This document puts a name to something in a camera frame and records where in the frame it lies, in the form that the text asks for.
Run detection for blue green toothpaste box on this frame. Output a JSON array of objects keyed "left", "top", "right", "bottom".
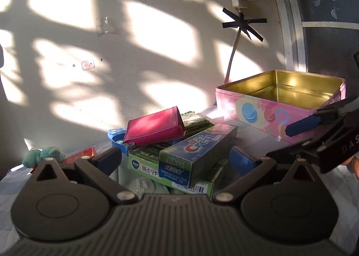
[{"left": 158, "top": 124, "right": 238, "bottom": 189}]

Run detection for bright green toothpaste box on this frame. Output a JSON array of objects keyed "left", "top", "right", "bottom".
[{"left": 127, "top": 144, "right": 223, "bottom": 201}]

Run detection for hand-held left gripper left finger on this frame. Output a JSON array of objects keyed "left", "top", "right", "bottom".
[{"left": 29, "top": 146, "right": 138, "bottom": 205}]

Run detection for pink tin box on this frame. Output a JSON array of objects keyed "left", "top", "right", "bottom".
[{"left": 215, "top": 70, "right": 347, "bottom": 144}]

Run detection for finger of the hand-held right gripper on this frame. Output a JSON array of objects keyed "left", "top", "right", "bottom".
[
  {"left": 265, "top": 130, "right": 341, "bottom": 167},
  {"left": 285, "top": 95, "right": 359, "bottom": 137}
]

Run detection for dark green toothpaste box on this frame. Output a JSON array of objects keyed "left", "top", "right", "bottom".
[{"left": 179, "top": 112, "right": 216, "bottom": 136}]

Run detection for clear wall hook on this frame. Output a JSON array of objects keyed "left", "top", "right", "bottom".
[{"left": 95, "top": 16, "right": 118, "bottom": 37}]

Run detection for white power cable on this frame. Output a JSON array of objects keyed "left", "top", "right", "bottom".
[{"left": 224, "top": 8, "right": 245, "bottom": 84}]

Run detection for person's right hand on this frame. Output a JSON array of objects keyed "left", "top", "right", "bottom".
[{"left": 341, "top": 152, "right": 359, "bottom": 181}]

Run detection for teal plush toy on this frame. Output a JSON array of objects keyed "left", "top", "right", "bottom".
[{"left": 22, "top": 147, "right": 69, "bottom": 168}]

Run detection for black tape cross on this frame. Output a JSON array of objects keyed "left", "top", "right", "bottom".
[{"left": 222, "top": 7, "right": 267, "bottom": 43}]

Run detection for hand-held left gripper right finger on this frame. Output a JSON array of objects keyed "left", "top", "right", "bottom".
[{"left": 212, "top": 146, "right": 323, "bottom": 203}]

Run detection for magenta zip pouch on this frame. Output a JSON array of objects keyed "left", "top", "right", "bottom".
[{"left": 123, "top": 106, "right": 186, "bottom": 148}]

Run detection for blue perforated plastic item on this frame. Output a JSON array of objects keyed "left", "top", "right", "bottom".
[{"left": 107, "top": 128, "right": 130, "bottom": 158}]

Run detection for small red box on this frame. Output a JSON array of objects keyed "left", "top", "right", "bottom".
[{"left": 29, "top": 147, "right": 97, "bottom": 174}]

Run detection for white window frame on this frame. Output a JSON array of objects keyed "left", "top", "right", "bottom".
[{"left": 264, "top": 0, "right": 359, "bottom": 74}]

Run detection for light checked cloth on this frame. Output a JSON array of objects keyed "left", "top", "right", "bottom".
[{"left": 0, "top": 105, "right": 359, "bottom": 256}]

